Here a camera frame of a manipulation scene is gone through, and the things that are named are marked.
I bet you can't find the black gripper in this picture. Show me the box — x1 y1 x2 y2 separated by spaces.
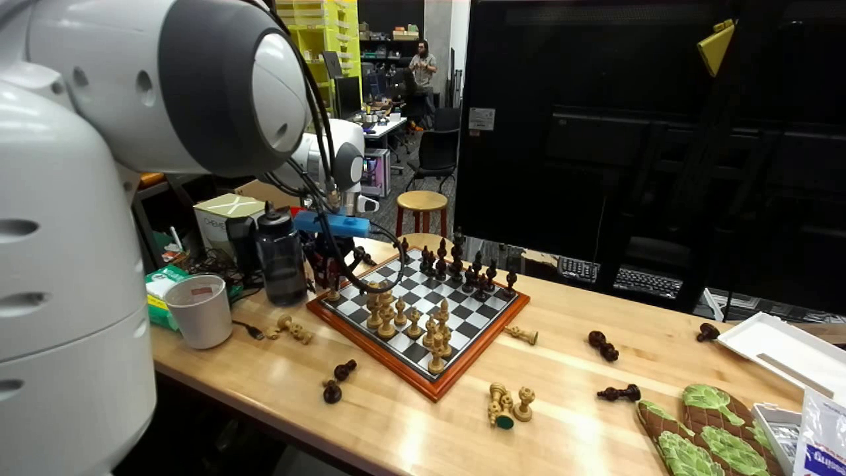
310 234 379 292

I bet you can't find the tall white chess piece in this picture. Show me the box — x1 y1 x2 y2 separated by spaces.
376 308 400 341

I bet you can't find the red cup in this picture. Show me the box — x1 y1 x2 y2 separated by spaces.
301 250 346 292

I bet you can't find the black jar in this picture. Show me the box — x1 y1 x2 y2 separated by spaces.
255 209 310 308

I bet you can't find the round wooden stool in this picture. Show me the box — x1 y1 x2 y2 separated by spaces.
392 188 451 238

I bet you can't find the cardboard box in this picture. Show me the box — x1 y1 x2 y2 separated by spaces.
232 177 301 213

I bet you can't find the cream lidded container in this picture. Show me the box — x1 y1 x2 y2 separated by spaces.
194 192 268 274

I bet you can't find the black office chair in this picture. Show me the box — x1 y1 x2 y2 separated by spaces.
413 104 465 193

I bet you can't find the white paper cup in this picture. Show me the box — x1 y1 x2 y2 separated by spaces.
165 274 236 353

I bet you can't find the green and white box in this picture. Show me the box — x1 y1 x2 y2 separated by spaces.
142 262 194 334

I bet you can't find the person in background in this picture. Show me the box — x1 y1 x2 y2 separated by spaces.
408 37 441 102

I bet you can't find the yellow shelf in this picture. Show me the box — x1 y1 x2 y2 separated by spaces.
276 0 366 115

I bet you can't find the black keyboard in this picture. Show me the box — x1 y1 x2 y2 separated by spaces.
610 262 684 300

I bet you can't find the large black cabinet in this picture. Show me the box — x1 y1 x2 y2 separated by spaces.
451 0 846 313

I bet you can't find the green brown oven mitt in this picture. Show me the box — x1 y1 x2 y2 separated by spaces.
631 382 790 476

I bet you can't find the yellow triangular sign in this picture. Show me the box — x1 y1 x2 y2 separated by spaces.
696 17 738 79

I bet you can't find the white tray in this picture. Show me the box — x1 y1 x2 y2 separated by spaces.
715 311 846 399

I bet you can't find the clear plastic container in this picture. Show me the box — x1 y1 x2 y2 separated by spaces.
750 403 804 460

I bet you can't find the plastic bag with blue print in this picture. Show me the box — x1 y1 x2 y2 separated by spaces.
789 386 846 476

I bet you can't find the small black cable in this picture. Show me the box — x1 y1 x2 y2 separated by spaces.
232 319 268 341

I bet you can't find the chess board with orange frame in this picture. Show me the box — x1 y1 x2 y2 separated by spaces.
303 250 533 404

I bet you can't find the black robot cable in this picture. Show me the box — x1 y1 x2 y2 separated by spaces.
255 0 413 300

